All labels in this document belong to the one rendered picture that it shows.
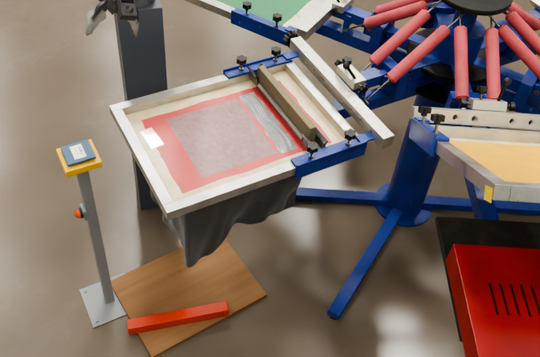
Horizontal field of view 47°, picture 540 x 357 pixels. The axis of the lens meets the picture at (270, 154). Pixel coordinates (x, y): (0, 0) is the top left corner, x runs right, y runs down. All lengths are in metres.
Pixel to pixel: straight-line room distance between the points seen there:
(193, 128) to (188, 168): 0.21
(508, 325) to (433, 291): 1.40
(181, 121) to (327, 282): 1.18
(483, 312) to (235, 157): 1.00
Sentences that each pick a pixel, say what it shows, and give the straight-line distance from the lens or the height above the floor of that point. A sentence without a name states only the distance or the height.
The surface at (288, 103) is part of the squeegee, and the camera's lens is 2.35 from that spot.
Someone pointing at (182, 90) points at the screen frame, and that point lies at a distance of 2.49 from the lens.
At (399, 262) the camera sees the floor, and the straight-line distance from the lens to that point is 3.27.
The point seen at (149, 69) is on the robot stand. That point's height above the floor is 0.91.
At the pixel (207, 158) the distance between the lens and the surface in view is 2.26.
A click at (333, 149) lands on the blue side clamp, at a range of 2.27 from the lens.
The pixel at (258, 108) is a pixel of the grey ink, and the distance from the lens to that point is 2.47.
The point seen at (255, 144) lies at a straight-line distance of 2.32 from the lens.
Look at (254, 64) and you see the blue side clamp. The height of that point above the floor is 1.00.
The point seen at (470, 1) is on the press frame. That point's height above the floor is 1.32.
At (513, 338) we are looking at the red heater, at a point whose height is 1.10.
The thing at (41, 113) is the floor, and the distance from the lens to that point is 4.01.
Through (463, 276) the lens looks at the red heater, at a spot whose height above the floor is 1.11.
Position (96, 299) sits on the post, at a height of 0.01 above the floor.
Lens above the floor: 2.57
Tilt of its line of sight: 45 degrees down
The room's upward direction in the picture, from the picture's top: 5 degrees clockwise
